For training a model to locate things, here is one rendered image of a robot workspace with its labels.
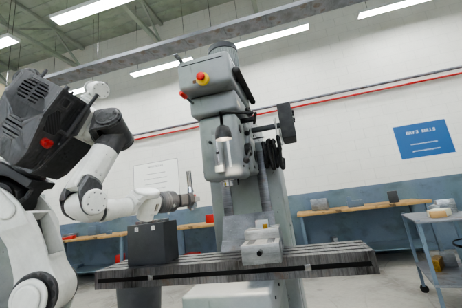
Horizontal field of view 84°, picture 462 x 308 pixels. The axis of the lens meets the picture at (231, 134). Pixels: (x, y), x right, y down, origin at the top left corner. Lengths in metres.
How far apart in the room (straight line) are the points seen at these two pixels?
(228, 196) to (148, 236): 0.55
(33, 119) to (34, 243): 0.41
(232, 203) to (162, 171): 4.73
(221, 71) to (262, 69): 4.98
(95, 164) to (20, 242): 0.37
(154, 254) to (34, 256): 0.51
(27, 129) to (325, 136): 5.13
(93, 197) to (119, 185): 6.05
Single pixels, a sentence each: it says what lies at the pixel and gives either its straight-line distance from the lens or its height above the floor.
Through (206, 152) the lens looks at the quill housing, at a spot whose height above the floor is 1.45.
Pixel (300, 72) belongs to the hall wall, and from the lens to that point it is 6.04.
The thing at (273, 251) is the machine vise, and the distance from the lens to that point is 1.06.
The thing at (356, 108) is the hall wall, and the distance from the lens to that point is 5.82.
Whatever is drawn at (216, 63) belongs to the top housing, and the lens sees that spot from 1.22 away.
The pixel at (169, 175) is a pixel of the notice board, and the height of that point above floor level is 1.99.
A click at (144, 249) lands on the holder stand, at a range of 1.43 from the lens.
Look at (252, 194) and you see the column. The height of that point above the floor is 1.23.
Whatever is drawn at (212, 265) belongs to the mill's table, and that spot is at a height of 0.96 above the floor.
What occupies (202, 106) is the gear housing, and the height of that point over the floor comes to 1.67.
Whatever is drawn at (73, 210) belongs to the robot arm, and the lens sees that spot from 0.93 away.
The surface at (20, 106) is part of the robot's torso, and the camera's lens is 1.08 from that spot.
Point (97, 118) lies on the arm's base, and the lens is 1.00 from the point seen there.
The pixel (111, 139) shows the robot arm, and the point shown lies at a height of 1.47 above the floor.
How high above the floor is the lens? 1.20
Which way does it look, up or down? 15 degrees up
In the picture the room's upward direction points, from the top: 7 degrees counter-clockwise
